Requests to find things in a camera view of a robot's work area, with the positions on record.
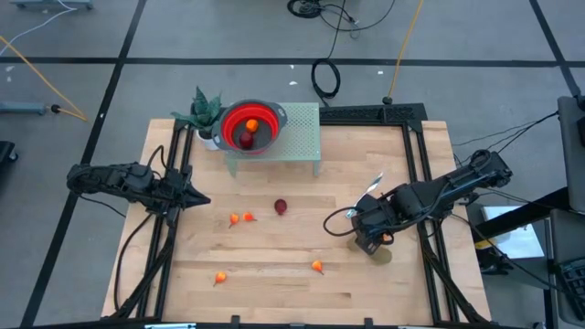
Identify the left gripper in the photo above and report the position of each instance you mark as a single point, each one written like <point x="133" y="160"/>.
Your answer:
<point x="171" y="194"/>

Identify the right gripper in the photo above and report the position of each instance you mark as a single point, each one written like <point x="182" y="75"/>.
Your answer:
<point x="372" y="219"/>

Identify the dark red plum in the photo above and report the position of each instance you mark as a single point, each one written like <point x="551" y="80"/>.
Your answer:
<point x="280" y="206"/>

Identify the small orange fruit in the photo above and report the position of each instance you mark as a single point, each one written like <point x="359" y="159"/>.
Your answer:
<point x="252" y="125"/>

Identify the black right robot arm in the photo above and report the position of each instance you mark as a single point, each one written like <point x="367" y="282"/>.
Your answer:
<point x="457" y="183"/>

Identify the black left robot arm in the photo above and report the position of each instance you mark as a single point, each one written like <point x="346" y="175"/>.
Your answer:
<point x="114" y="178"/>

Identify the white plant pot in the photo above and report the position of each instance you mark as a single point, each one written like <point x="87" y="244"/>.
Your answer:
<point x="206" y="142"/>

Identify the green snake plant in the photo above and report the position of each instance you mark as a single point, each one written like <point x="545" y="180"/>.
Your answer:
<point x="203" y="112"/>

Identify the red grey collapsible colander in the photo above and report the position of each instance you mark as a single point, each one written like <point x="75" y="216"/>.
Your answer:
<point x="230" y="119"/>

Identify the pale green perforated shelf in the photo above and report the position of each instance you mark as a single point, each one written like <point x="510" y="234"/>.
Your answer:
<point x="301" y="132"/>

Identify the silver bar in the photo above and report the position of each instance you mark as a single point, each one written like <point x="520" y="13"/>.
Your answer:
<point x="169" y="326"/>

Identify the white box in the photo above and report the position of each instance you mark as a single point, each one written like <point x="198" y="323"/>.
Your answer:
<point x="516" y="242"/>

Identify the black caster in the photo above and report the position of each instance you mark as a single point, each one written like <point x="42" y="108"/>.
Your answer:
<point x="7" y="151"/>

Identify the grey stand foot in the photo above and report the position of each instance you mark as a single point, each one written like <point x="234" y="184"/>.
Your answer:
<point x="23" y="108"/>
<point x="50" y="4"/>

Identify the grey desk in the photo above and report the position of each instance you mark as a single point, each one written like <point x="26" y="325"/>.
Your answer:
<point x="566" y="237"/>

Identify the black keyboard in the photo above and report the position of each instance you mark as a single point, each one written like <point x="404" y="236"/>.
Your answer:
<point x="576" y="283"/>

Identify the black camera bracket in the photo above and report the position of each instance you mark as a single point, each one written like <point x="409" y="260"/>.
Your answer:
<point x="235" y="320"/>
<point x="368" y="322"/>

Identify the black aluminium table frame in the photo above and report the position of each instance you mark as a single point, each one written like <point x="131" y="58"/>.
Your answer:
<point x="365" y="113"/>

